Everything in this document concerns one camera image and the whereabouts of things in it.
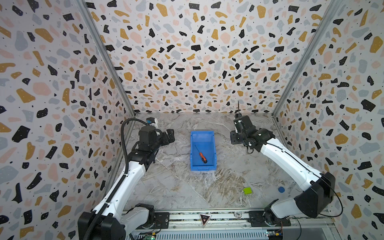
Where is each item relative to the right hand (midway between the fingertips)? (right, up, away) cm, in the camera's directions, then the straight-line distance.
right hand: (234, 132), depth 80 cm
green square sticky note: (+8, -33, +4) cm, 34 cm away
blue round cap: (+27, -32, +3) cm, 42 cm away
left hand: (-35, +1, -2) cm, 35 cm away
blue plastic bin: (-15, -7, +23) cm, 29 cm away
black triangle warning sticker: (-16, -43, -6) cm, 46 cm away
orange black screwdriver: (-16, -17, +14) cm, 28 cm away
